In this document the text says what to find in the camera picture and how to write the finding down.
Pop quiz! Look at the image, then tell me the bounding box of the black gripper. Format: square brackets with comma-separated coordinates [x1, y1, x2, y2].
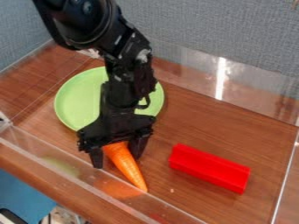
[78, 83, 155, 169]

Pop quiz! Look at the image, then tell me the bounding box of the orange toy carrot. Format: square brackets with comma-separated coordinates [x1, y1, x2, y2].
[103, 142, 148, 192]

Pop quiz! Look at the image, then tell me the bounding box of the red rectangular block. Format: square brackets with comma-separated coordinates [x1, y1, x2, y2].
[168, 143, 251, 194]

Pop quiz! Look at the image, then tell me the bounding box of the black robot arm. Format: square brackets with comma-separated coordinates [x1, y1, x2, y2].
[32, 0, 158, 169]

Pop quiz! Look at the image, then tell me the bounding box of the green round plate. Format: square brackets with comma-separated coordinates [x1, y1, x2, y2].
[52, 66, 166, 132]

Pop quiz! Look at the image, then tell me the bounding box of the clear acrylic enclosure wall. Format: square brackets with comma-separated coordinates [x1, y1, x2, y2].
[0, 44, 299, 224]

